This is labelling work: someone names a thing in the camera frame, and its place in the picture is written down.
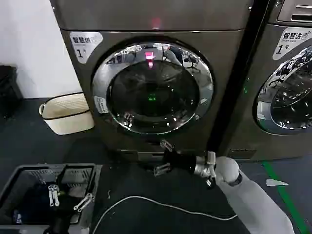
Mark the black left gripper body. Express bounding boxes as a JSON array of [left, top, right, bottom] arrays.
[[50, 206, 75, 234]]

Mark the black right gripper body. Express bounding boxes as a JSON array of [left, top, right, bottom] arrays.
[[163, 149, 198, 173]]

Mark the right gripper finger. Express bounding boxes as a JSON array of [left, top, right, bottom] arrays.
[[152, 162, 172, 176], [157, 139, 176, 153]]

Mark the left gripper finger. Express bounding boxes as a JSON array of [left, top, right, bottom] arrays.
[[73, 167, 98, 211], [48, 166, 68, 207]]

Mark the white garment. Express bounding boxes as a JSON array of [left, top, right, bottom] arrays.
[[65, 186, 85, 197]]

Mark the dark blue garment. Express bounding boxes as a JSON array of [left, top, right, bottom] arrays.
[[13, 184, 56, 221]]

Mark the grey plastic laundry basket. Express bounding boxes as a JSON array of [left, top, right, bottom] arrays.
[[0, 163, 103, 234]]

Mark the round glass dryer door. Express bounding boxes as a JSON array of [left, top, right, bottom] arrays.
[[91, 36, 215, 136]]

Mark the small white door sticker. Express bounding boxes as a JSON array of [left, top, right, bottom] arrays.
[[93, 95, 109, 114]]

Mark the cream laundry hamper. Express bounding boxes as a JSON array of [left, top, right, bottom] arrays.
[[38, 92, 96, 136]]

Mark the grey washing machine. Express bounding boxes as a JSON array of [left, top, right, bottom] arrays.
[[220, 0, 312, 162]]

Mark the white floor arrow marker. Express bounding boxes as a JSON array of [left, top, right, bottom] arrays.
[[266, 178, 289, 187]]

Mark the green floor tape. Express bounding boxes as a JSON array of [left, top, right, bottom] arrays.
[[261, 160, 311, 234]]

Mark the round glass washer door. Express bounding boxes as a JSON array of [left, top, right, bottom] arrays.
[[252, 45, 312, 136]]

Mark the grey front-loading dryer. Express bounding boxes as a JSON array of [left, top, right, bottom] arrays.
[[48, 0, 247, 169]]

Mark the dryer number label sticker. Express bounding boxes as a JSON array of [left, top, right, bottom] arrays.
[[69, 31, 103, 65]]

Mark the washer number label sticker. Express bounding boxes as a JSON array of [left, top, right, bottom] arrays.
[[272, 26, 312, 61]]

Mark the white floor cable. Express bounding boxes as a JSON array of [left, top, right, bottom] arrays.
[[92, 195, 238, 234]]

